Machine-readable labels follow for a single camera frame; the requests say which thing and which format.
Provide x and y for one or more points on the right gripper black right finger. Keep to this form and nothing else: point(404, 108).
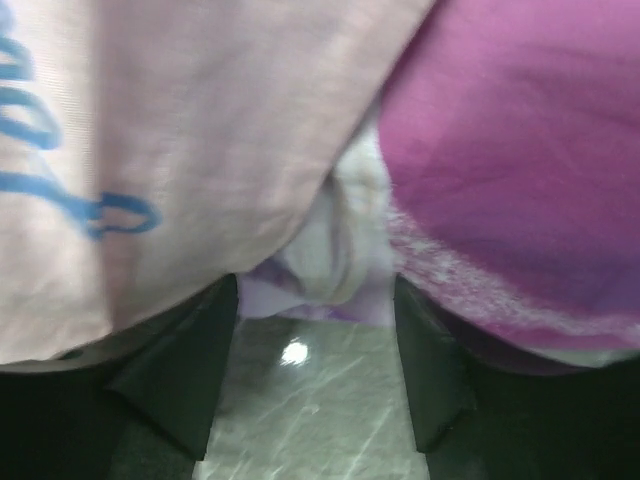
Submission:
point(483, 409)

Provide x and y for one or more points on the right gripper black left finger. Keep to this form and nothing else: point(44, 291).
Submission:
point(138, 404)

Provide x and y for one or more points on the purple princess print pillowcase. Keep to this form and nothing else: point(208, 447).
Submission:
point(488, 151)

